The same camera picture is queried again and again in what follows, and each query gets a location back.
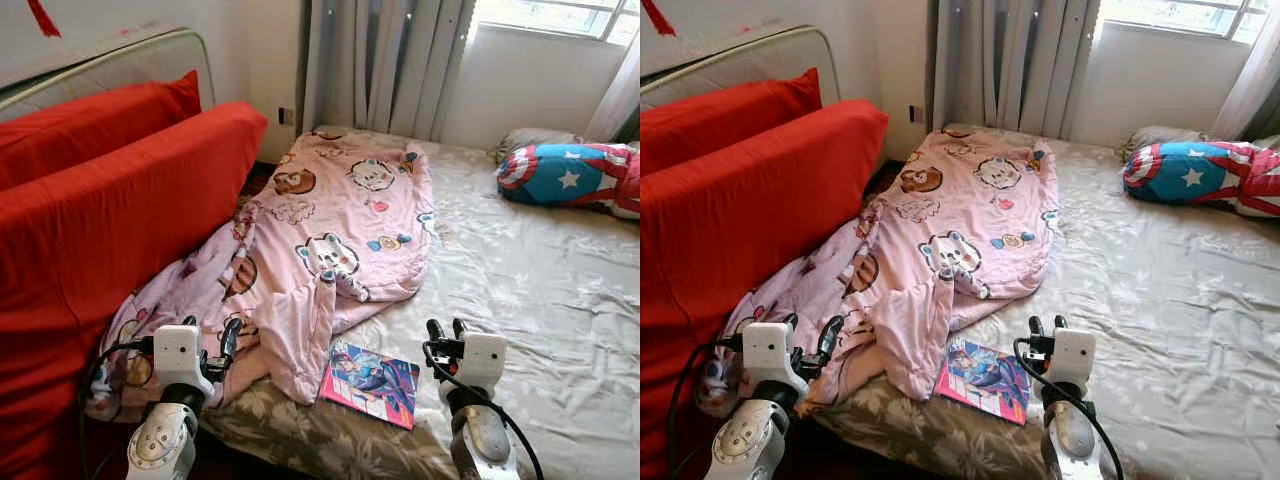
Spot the grey pleated curtain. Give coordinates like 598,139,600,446
303,0,479,141
930,0,1101,139

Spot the colourful comic book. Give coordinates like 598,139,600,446
934,337,1033,426
320,342,421,431

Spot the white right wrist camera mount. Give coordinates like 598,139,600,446
458,332,509,393
1048,327,1098,386

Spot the small red cushion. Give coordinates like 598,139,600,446
0,70,203,191
640,67,823,146

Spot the large red cushion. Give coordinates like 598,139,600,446
640,98,889,480
0,100,269,480

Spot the window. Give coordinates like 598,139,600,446
1100,0,1280,43
470,0,641,46

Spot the red hanging tassel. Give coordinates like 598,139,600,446
27,0,63,39
640,0,677,37

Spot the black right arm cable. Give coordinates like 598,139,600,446
420,342,546,480
1013,338,1126,480

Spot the grey brown pillow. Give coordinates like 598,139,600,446
495,127,591,166
1117,125,1211,166

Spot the pink cartoon blanket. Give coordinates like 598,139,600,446
85,128,438,421
697,125,1061,419

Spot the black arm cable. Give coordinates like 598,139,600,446
78,335,159,480
1013,338,1126,480
420,342,546,480
665,335,749,480

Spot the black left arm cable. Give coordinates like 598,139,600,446
665,335,749,480
78,335,159,480

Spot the pale sheer curtain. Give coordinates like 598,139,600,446
1207,10,1280,141
585,30,641,146

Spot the star striped bolster pillow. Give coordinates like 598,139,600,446
497,142,641,219
1122,140,1280,219

